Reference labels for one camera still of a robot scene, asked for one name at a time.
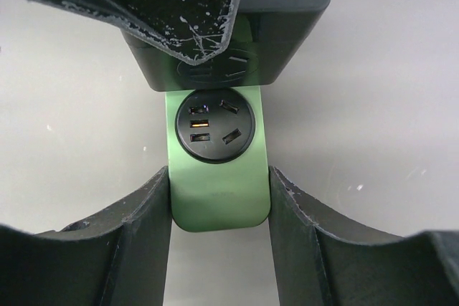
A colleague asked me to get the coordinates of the green power strip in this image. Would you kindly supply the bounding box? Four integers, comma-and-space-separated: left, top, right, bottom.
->
166, 86, 270, 232

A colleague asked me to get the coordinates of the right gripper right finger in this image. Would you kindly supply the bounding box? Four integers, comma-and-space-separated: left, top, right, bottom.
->
268, 167, 458, 305

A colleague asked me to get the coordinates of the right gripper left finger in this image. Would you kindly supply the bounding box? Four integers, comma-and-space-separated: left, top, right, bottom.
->
1, 168, 172, 305

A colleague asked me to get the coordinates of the black plug adapter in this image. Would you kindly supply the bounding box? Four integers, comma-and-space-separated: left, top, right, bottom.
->
123, 0, 330, 92

